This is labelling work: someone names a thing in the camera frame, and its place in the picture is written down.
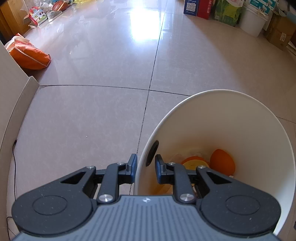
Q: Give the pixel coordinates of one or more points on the beige board panel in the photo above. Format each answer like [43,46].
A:
[9,104]

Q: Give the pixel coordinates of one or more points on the colourful printed box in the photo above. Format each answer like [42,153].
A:
[38,16]

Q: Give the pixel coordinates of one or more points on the white plastic bucket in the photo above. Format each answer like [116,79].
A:
[253,20]

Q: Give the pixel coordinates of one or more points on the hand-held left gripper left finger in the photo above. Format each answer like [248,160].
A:
[133,168]

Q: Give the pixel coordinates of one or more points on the white shoe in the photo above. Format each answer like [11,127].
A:
[54,16]

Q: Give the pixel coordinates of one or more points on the basketball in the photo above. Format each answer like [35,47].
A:
[60,5]

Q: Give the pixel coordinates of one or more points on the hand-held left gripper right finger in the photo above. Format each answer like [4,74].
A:
[159,170]

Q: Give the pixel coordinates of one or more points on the orange bag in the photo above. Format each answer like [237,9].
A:
[27,56]

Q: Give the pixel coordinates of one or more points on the blue carton box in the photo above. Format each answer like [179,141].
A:
[191,7]

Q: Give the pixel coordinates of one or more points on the red carton box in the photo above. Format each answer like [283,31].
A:
[206,9]

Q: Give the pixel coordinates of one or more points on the green package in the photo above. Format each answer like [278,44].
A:
[227,12]

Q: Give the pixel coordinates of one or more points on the white trash bin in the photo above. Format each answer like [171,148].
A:
[219,120]

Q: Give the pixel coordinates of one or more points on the white blue printed box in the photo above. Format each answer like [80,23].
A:
[261,5]

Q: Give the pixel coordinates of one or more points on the yellow plastic bag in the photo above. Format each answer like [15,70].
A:
[82,1]

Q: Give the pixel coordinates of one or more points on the brown cardboard box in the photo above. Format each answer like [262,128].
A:
[279,34]

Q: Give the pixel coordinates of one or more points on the wooden cabinet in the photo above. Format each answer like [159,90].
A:
[11,18]

